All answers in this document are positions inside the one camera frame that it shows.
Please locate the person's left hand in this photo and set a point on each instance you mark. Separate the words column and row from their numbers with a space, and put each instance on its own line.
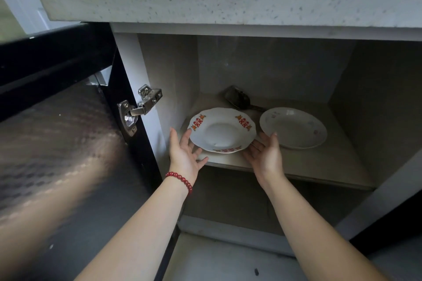
column 183, row 162

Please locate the person's right hand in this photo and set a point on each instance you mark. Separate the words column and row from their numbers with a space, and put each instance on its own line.
column 267, row 162

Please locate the white plate pink flowers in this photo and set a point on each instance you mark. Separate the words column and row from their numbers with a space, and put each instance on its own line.
column 293, row 127

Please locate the white plate red print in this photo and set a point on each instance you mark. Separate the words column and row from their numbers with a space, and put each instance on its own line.
column 221, row 131

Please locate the person's left forearm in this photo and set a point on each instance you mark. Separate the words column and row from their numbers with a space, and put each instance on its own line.
column 138, row 234

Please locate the person's right forearm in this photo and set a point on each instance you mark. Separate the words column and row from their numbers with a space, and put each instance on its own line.
column 316, row 234

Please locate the white stone countertop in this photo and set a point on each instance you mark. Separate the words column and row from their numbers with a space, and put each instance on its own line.
column 230, row 1

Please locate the steel door hinge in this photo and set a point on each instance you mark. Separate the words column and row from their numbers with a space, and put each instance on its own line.
column 145, row 103

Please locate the dark metal ladle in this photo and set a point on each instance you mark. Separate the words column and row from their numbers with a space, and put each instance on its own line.
column 239, row 97

